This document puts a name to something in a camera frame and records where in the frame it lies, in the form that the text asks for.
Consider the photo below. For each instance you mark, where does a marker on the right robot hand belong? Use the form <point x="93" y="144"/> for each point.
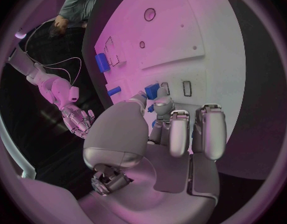
<point x="75" y="119"/>

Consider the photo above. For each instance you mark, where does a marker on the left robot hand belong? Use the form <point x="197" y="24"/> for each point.
<point x="138" y="171"/>

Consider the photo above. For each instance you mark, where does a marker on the thin blue cylinder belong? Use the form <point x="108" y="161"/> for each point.
<point x="114" y="91"/>

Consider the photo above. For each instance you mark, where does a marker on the blue plug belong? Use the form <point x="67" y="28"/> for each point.
<point x="152" y="91"/>

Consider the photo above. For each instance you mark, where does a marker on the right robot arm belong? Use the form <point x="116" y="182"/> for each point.
<point x="57" y="89"/>

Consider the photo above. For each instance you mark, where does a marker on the white task board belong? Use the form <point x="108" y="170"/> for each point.
<point x="169" y="41"/>

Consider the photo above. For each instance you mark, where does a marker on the large blue cylinder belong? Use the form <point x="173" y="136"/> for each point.
<point x="102" y="62"/>

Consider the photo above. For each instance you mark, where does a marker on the blue peg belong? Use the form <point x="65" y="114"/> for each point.
<point x="150" y="108"/>

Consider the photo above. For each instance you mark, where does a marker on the glowing light bar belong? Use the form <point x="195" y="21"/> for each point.
<point x="20" y="35"/>

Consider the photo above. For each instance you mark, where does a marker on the person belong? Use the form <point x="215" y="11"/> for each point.
<point x="75" y="7"/>

